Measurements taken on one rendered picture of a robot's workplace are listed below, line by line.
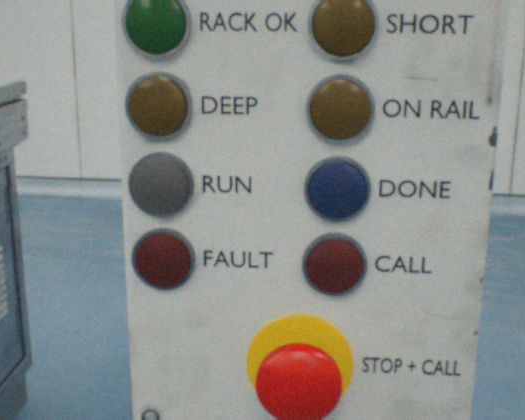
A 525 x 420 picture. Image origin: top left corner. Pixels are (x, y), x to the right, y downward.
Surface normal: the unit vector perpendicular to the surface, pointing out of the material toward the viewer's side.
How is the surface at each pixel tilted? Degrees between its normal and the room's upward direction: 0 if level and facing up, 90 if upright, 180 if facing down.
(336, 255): 87
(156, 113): 93
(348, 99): 87
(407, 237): 90
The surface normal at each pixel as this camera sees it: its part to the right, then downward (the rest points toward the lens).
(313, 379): -0.01, 0.22
